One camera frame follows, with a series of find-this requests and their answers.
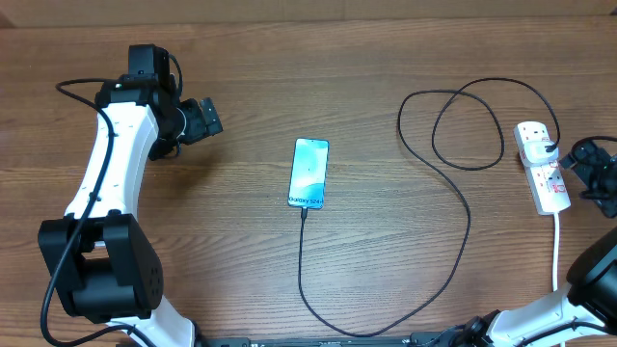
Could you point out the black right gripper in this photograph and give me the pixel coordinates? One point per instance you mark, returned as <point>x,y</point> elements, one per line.
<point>594,158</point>

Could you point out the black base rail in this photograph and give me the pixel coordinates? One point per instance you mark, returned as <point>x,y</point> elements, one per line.
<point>445,338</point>

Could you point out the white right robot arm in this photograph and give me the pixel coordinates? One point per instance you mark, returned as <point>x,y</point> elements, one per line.
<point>586,303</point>

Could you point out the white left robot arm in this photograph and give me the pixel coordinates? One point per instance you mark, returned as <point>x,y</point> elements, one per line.
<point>101,264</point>

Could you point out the Samsung Galaxy smartphone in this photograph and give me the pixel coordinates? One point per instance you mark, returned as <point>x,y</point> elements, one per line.
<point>308,173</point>

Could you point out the white charger plug adapter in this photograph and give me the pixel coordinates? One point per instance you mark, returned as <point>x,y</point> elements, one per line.
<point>538,153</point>

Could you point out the white power strip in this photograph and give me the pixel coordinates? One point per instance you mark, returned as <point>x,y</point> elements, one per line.
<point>546,182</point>

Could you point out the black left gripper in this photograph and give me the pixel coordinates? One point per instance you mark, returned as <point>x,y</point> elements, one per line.
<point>198,126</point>

